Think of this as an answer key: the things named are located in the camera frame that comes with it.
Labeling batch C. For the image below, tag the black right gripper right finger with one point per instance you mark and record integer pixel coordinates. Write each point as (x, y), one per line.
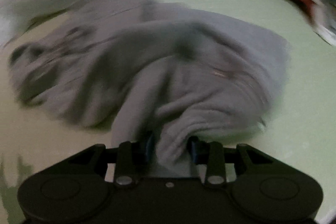
(210, 154)

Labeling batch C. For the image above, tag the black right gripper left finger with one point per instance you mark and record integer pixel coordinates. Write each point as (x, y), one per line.
(134, 160)

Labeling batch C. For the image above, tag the grey fleece garment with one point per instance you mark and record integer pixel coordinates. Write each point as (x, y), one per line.
(158, 69)

